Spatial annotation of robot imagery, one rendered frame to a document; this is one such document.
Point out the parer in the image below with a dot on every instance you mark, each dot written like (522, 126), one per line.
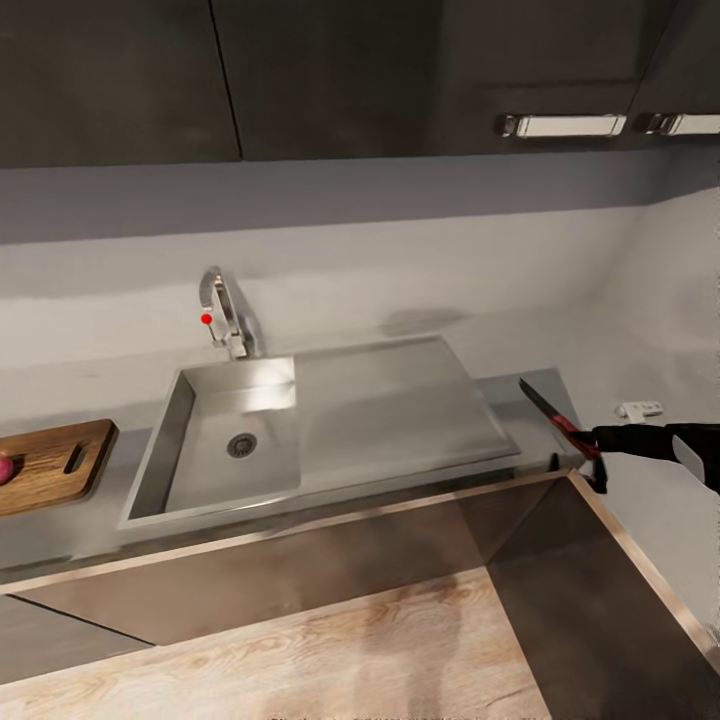
(592, 450)

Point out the cabinet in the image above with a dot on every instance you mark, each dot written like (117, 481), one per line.
(112, 82)
(356, 79)

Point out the cutting board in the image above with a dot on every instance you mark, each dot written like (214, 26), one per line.
(44, 460)

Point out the drop in sink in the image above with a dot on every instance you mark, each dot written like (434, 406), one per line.
(245, 432)

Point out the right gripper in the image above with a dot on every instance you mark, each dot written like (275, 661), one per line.
(629, 438)

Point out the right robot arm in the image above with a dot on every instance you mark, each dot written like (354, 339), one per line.
(695, 445)

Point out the dishwasher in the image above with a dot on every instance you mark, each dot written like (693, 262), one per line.
(36, 640)

